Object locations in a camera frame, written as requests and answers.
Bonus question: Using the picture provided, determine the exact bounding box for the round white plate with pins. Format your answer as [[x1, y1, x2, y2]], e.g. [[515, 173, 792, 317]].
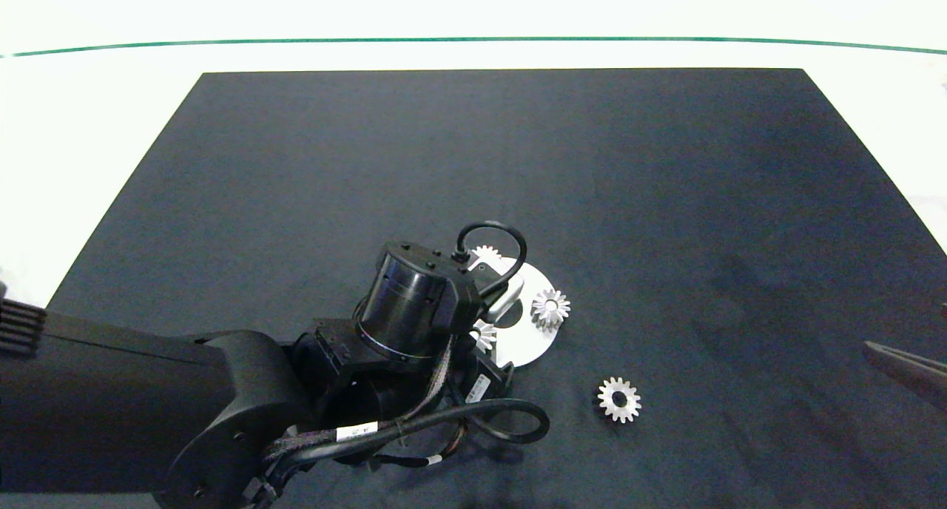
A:
[[468, 256, 561, 368]]

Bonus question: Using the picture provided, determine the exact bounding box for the dark mat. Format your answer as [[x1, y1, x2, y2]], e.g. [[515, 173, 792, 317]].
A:
[[0, 67, 947, 509]]

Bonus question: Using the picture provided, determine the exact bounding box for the short black cable loop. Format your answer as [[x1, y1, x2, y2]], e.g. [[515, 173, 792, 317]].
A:
[[454, 221, 528, 300]]

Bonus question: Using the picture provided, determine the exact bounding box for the braided black cable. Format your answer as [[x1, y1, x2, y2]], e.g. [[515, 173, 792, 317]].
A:
[[260, 335, 455, 465]]

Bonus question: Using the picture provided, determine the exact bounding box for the thick black cable loop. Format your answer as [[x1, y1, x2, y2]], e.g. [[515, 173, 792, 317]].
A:
[[255, 398, 551, 495]]

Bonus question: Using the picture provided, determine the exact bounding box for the thin black cable white tag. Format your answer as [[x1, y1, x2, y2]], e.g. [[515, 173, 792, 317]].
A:
[[368, 420, 468, 470]]

